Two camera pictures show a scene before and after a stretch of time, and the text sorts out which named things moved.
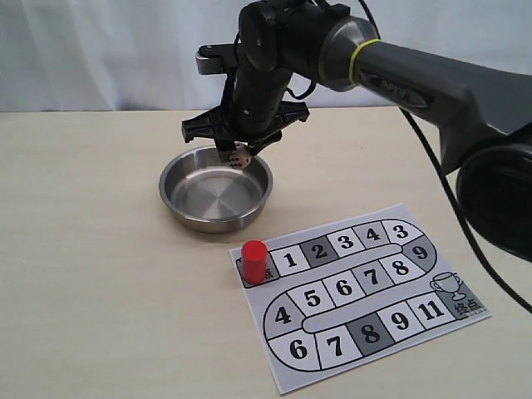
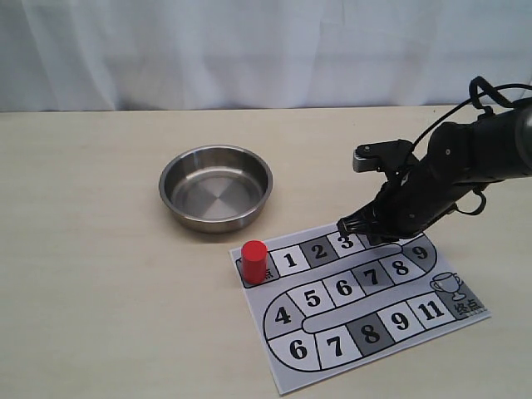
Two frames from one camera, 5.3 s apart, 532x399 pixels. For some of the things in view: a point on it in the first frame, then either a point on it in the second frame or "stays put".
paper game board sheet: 345,293 stays put
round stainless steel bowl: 207,194 stays put
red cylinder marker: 254,261 stays put
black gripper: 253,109 to 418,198
